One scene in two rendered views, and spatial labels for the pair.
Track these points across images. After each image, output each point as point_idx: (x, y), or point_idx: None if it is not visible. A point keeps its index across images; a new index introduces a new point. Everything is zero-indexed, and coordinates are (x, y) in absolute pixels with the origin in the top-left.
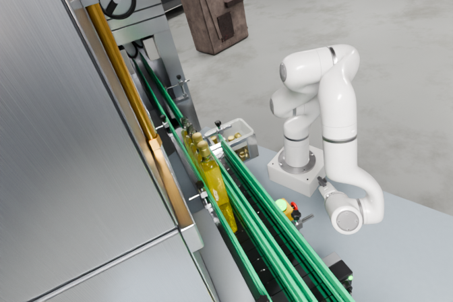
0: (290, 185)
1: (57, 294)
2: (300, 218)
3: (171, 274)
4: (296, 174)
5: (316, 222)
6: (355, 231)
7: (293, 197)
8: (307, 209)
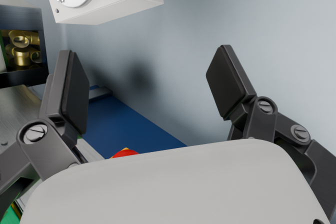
0: (118, 13)
1: None
2: (179, 65)
3: None
4: None
5: (208, 54)
6: None
7: (143, 30)
8: (177, 39)
